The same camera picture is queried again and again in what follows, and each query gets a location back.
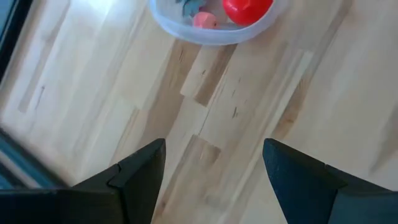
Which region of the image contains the clear plastic tupperware container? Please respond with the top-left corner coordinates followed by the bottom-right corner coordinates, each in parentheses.
top-left (149, 0), bottom-right (289, 47)

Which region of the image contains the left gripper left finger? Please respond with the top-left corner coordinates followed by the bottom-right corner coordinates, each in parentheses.
top-left (0, 138), bottom-right (167, 224)

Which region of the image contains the red toy bell pepper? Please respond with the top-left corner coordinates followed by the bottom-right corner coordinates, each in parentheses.
top-left (222, 0), bottom-right (275, 27)

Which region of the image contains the pink toy fruit piece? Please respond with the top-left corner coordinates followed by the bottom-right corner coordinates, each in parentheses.
top-left (192, 11), bottom-right (219, 30)

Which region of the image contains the red toy strawberry with leaves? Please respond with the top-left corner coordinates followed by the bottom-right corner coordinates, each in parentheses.
top-left (175, 0), bottom-right (208, 18)

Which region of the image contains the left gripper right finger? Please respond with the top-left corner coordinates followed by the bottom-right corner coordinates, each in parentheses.
top-left (262, 138), bottom-right (398, 224)

